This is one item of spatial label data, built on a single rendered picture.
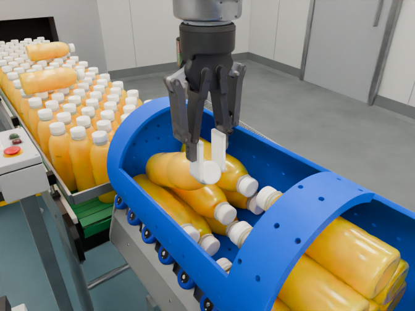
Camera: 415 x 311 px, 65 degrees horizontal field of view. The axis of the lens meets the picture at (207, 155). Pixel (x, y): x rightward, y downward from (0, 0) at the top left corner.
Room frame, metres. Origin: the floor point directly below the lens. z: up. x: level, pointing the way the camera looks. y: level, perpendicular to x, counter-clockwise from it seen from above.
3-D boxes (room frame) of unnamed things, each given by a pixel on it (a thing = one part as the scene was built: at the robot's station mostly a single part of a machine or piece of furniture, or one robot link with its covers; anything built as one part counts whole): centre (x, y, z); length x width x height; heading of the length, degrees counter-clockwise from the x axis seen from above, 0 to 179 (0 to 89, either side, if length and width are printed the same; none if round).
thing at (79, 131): (0.80, 0.35, 1.10); 0.04 x 0.04 x 0.02
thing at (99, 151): (0.77, 0.28, 1.00); 0.07 x 0.07 x 0.19
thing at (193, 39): (0.46, 0.00, 1.38); 0.08 x 0.07 x 0.09; 127
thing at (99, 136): (0.77, 0.28, 1.10); 0.04 x 0.04 x 0.02
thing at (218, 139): (0.47, -0.02, 1.22); 0.03 x 0.01 x 0.07; 37
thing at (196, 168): (0.44, 0.02, 1.22); 0.03 x 0.01 x 0.07; 37
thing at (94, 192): (0.79, 0.19, 0.96); 0.40 x 0.01 x 0.03; 127
